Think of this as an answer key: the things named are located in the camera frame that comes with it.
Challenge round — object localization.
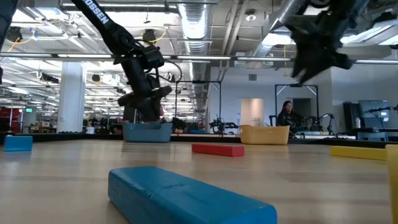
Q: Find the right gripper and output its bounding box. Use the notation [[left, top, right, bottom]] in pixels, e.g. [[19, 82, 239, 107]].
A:
[[285, 12, 354, 85]]

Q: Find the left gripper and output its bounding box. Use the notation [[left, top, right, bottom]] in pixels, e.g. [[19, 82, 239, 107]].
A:
[[117, 57, 172, 122]]

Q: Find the long red block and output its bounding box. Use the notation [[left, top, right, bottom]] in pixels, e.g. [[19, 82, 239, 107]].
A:
[[191, 142, 246, 157]]

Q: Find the long blue block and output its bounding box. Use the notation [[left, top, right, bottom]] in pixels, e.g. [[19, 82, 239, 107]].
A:
[[108, 165, 278, 224]]

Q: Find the long yellow block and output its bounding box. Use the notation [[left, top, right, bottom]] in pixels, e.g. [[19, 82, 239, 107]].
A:
[[330, 146, 388, 162]]

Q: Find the black monitor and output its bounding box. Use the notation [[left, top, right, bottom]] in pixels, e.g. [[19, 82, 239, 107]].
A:
[[123, 105, 138, 123], [358, 99, 390, 119]]

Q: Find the blue plastic bin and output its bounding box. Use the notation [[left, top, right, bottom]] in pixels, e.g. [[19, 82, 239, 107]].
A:
[[122, 121, 174, 144]]

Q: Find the person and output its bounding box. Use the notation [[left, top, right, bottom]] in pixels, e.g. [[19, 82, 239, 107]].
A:
[[277, 100, 305, 138]]

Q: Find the yellow plastic bin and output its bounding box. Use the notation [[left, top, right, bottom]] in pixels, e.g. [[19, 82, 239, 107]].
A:
[[239, 124, 290, 146]]

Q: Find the long ceiling light strip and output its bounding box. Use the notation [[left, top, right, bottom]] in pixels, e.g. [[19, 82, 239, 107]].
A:
[[0, 52, 398, 65]]

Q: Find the black ceiling-mounted device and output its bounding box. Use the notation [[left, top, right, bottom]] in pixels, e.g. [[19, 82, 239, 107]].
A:
[[142, 28, 157, 43], [5, 26, 24, 43]]

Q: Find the white pillar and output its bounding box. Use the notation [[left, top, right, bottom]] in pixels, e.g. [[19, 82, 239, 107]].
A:
[[57, 61, 88, 134]]

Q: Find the small blue block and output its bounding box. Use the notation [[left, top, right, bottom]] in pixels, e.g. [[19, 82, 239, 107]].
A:
[[4, 134, 34, 152]]

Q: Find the red storage rack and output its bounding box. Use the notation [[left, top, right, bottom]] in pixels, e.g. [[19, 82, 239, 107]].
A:
[[0, 107, 22, 133]]

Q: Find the black gantry frame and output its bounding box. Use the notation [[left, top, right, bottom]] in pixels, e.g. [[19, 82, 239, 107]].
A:
[[175, 80, 223, 131], [274, 83, 320, 125]]

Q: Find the silver ventilation duct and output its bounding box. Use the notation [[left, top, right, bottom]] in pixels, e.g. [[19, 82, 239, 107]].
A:
[[248, 0, 313, 68], [177, 0, 213, 114]]

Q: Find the black aluminium frame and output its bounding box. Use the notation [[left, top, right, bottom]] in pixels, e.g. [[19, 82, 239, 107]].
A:
[[0, 132, 398, 149]]

